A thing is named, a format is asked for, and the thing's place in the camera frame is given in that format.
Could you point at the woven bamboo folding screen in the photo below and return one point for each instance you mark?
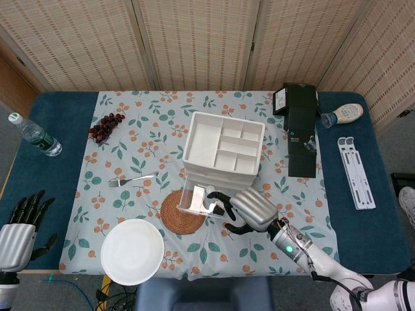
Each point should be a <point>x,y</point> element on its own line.
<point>194,39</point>

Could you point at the dark red grape bunch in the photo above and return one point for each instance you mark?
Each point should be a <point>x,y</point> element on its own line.
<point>105,128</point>

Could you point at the cream squeeze bottle blue cap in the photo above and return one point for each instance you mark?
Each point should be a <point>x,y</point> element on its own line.
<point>347,113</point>

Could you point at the white plastic drawer organizer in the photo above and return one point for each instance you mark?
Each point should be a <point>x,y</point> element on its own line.
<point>202,139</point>

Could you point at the white shoe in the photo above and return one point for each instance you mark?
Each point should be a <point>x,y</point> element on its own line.
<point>408,204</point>

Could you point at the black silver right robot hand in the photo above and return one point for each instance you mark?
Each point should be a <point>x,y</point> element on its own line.
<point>256,209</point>

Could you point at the white small box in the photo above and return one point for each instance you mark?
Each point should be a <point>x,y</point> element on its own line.
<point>197,198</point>

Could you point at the round woven rattan coaster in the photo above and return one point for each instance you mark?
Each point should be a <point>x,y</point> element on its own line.
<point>181,224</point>

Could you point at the black cardboard box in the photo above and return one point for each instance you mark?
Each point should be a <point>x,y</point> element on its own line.
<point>301,136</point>

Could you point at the silver metal fork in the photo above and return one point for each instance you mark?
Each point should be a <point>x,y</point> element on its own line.
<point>136,179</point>

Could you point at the black floor object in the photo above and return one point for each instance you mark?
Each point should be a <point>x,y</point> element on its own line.
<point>403,181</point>

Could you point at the white folding laptop stand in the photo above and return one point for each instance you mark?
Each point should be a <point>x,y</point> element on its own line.
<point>356,175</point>

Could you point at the grey black small gadget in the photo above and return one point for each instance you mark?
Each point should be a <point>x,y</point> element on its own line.
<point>209,202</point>

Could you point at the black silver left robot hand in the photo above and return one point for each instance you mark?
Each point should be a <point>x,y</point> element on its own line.
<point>16,246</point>

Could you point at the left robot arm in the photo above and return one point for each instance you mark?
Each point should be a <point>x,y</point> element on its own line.
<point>6,288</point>

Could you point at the floral fruit print tablecloth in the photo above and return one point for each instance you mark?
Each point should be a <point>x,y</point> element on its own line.
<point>129,155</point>

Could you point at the white plate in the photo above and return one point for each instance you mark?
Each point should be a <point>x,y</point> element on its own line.
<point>131,252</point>

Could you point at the clear plastic water bottle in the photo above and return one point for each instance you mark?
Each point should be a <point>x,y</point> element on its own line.
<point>35,136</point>

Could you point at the dark blue table cover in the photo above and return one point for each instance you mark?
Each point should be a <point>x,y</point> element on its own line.
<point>356,233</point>

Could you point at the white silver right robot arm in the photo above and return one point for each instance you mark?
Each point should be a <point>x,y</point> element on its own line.
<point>291,246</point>

